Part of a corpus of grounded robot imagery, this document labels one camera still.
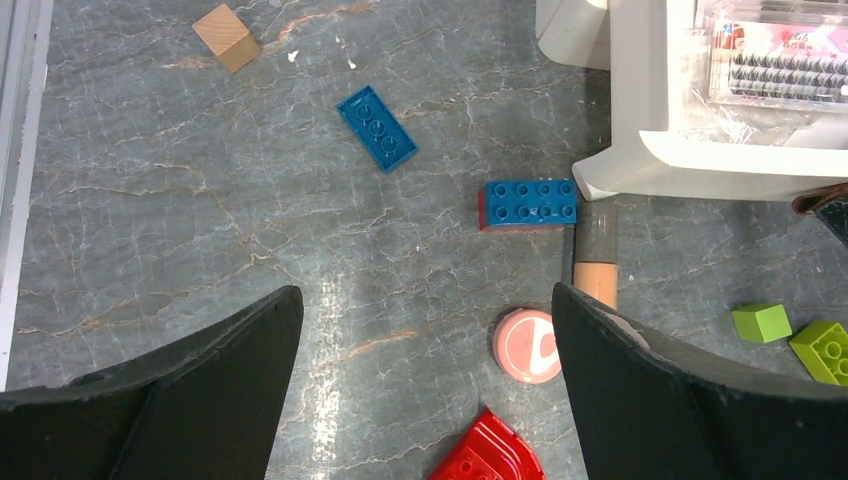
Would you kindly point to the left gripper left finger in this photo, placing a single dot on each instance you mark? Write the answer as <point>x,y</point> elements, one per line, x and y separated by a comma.
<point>206,406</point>

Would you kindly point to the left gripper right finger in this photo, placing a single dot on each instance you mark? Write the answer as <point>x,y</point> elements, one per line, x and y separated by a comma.
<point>650,406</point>

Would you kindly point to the white three-drawer organizer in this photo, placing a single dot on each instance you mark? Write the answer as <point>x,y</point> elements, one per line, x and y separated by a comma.
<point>640,44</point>

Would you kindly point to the clear plastic bag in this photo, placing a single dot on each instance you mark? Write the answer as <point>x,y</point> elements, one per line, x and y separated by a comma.
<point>705,121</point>

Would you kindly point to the false eyelash case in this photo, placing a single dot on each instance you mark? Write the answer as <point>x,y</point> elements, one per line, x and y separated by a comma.
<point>789,55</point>

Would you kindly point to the pink round sponge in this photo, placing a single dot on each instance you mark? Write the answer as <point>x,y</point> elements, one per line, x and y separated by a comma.
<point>524,346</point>

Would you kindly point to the small lime green cube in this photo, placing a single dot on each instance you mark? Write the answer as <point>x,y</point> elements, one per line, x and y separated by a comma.
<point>762,323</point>

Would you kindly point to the beige foundation bottle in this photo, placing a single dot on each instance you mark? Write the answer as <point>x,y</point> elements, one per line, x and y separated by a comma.
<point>596,252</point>

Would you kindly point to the red arch brick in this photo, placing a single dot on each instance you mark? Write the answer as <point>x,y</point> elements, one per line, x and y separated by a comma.
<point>490,449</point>

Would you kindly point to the lime green flat brick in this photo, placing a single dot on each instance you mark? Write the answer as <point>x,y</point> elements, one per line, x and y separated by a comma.
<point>822,348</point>

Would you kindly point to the blue red duplo brick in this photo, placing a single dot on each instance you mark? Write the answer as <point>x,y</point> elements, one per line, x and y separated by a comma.
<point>527,205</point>

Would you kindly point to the blue flat brick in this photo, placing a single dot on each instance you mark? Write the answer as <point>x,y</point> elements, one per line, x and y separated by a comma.
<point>379,131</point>

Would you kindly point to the brown small cube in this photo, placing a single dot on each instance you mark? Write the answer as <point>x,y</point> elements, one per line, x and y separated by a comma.
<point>227,37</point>

